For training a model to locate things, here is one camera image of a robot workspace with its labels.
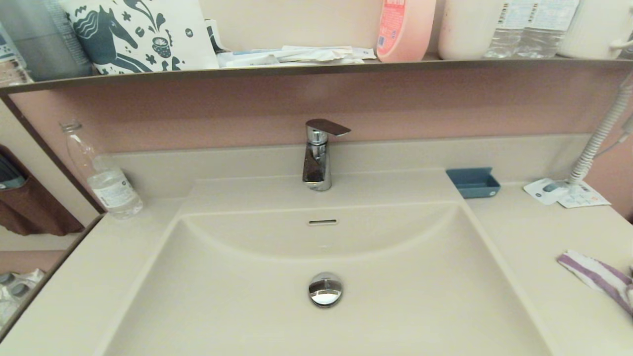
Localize chrome faucet lever handle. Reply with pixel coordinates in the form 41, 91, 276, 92
305, 118, 352, 137

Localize purple white striped towel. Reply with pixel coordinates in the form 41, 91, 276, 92
557, 250, 633, 317

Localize chrome faucet spout body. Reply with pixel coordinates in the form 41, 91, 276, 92
302, 126, 332, 192

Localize beige wash basin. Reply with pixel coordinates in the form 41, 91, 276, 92
101, 200, 554, 356

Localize chrome drain stopper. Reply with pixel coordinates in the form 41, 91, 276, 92
308, 271, 343, 308

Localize white paper packets pile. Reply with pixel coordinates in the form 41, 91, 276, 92
232, 45, 377, 65

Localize white flat box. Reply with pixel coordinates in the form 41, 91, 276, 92
217, 52, 278, 68

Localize blue soap dish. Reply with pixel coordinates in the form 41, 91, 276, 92
445, 167, 501, 199

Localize pink plastic bottle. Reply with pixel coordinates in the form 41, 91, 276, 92
376, 0, 438, 63

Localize small white black-print packet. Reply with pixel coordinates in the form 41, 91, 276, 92
204, 19, 229, 54

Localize clear plastic water bottle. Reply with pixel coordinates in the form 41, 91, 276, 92
517, 0, 582, 58
485, 0, 532, 58
59, 119, 144, 221

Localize white plastic bottle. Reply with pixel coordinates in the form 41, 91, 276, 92
438, 0, 505, 61

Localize white horse print bag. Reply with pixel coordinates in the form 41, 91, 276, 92
57, 0, 219, 76

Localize white printed leaflet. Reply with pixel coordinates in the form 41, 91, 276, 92
558, 179, 612, 209

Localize brown framed side mirror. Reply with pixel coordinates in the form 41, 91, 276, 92
0, 94, 105, 342

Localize grey translucent container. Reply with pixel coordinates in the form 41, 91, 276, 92
0, 0, 92, 82

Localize white ribbed jug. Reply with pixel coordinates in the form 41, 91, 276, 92
559, 0, 633, 60

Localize white lattice basket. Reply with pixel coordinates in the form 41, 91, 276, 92
0, 30, 30, 86

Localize brown wall shelf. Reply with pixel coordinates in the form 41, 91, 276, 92
0, 56, 633, 95

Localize white coiled cord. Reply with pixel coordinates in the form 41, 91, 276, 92
569, 74, 633, 186

